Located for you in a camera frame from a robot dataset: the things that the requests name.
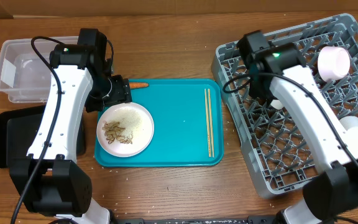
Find grey dishwasher rack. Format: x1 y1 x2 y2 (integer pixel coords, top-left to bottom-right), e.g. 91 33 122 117
211 14 358 198

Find clear plastic bin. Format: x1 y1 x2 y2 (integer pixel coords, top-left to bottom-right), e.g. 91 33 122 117
0 35 80 104

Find left wooden chopstick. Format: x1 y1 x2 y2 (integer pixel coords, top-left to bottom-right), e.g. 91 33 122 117
204 89 212 157

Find small white cup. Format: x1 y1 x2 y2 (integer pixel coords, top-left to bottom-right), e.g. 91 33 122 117
339 116 358 144

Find right wooden chopstick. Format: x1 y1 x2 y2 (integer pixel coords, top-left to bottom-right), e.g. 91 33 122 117
207 89 215 157

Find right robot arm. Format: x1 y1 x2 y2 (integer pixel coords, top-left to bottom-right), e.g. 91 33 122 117
237 30 358 223

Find white bowl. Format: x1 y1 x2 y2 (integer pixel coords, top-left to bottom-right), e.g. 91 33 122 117
270 100 284 110

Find orange carrot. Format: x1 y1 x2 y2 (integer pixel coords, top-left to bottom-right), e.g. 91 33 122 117
129 82 149 90

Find pink plate with food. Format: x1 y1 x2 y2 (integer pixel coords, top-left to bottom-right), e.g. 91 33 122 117
96 103 154 157

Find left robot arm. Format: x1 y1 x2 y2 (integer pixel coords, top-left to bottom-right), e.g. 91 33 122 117
9 28 132 223

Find wooden chopstick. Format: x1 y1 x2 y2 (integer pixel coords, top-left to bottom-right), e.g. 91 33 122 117
204 89 212 157
207 89 215 157

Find rice and meat leftovers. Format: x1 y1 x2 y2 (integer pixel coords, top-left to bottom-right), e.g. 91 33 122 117
102 108 142 144

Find teal serving tray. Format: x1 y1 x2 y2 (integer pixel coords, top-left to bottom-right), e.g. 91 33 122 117
94 79 224 167

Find black bin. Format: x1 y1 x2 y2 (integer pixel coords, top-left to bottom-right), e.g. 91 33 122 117
0 105 86 169

